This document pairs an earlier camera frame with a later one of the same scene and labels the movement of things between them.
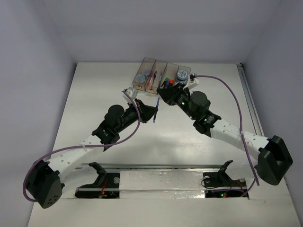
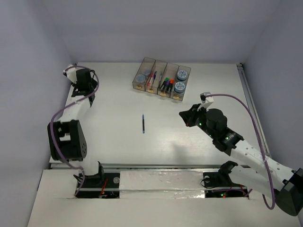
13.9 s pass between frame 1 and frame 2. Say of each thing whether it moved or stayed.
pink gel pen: stayed
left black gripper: moved
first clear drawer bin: stayed
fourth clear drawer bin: stayed
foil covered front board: stayed
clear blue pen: moved
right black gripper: moved
